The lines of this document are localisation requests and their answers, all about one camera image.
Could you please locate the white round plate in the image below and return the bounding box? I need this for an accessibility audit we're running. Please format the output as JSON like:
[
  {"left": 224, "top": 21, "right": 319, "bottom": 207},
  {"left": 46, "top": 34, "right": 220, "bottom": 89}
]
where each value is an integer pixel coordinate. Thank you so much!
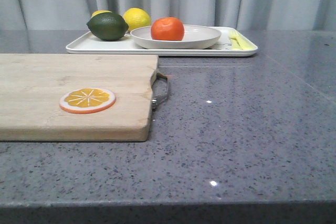
[{"left": 130, "top": 25, "right": 222, "bottom": 49}]

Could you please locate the orange fruit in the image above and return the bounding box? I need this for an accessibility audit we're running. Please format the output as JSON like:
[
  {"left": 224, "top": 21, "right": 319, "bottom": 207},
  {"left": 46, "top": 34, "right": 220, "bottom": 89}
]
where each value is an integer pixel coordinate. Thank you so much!
[{"left": 151, "top": 17, "right": 185, "bottom": 41}]

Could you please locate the white rectangular tray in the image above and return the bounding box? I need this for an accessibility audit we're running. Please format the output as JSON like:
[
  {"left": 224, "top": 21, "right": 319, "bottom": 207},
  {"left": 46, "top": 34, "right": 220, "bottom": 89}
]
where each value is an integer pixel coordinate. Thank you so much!
[{"left": 66, "top": 27, "right": 258, "bottom": 57}]

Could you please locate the orange slice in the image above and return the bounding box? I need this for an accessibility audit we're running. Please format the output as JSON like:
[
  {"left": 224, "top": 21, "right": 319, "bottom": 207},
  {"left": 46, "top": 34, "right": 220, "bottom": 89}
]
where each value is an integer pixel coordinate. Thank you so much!
[{"left": 59, "top": 87, "right": 116, "bottom": 114}]

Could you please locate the yellow lemon right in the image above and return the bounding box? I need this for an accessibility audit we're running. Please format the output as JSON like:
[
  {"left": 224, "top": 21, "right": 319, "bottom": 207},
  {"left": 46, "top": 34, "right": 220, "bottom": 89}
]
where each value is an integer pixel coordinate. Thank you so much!
[{"left": 123, "top": 8, "right": 152, "bottom": 31}]

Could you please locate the yellow lemon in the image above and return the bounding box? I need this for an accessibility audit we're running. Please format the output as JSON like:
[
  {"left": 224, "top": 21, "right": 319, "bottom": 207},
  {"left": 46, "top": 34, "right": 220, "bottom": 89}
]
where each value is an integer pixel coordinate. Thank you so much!
[
  {"left": 91, "top": 10, "right": 111, "bottom": 17},
  {"left": 123, "top": 8, "right": 152, "bottom": 31}
]

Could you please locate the green lime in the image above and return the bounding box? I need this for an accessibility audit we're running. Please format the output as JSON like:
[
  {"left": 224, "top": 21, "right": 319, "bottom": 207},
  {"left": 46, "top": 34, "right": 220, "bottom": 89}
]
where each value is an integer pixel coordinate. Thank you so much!
[{"left": 87, "top": 12, "right": 129, "bottom": 41}]

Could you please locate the yellow lemon left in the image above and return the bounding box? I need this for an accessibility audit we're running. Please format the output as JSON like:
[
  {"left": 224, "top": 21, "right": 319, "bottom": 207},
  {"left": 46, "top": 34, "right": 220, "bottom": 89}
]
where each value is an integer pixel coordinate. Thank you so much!
[{"left": 91, "top": 10, "right": 111, "bottom": 17}]

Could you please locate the wooden cutting board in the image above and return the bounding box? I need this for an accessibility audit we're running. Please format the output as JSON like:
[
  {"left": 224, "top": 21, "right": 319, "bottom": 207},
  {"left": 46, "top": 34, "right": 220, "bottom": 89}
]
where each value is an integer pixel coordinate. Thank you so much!
[{"left": 1, "top": 54, "right": 159, "bottom": 142}]

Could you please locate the metal cutting board handle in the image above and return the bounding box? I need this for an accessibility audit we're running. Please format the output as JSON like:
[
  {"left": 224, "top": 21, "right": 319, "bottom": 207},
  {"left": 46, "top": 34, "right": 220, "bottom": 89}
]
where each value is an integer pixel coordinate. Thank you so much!
[{"left": 151, "top": 72, "right": 170, "bottom": 110}]

